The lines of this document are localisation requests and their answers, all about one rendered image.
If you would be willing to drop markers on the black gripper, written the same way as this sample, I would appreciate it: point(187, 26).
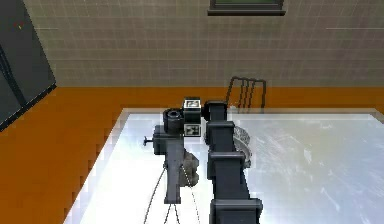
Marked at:
point(174, 160)

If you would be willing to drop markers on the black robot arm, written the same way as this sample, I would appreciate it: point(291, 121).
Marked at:
point(226, 173)

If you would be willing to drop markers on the grey canteen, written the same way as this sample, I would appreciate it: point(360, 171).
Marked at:
point(191, 168)

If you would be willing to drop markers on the grey patterned round dish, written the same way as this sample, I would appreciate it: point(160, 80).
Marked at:
point(242, 143)

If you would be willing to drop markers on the black slatted chair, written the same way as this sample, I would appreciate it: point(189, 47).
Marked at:
point(246, 93)

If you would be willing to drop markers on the glossy white table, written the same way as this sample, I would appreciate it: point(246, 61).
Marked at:
point(300, 166)

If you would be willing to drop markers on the dark framed window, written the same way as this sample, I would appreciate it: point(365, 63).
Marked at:
point(246, 8)

